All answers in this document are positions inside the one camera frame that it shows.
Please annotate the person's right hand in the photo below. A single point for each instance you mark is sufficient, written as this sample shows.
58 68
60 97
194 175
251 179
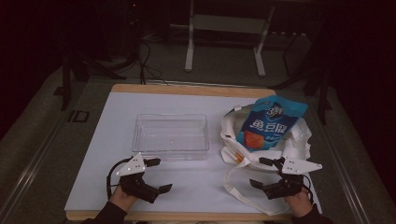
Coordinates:
298 205

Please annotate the person's left hand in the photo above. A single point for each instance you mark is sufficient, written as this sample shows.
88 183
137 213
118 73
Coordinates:
123 199

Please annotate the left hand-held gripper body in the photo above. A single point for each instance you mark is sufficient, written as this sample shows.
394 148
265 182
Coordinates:
137 185

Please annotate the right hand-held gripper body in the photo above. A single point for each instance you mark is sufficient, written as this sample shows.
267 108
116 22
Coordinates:
288 182

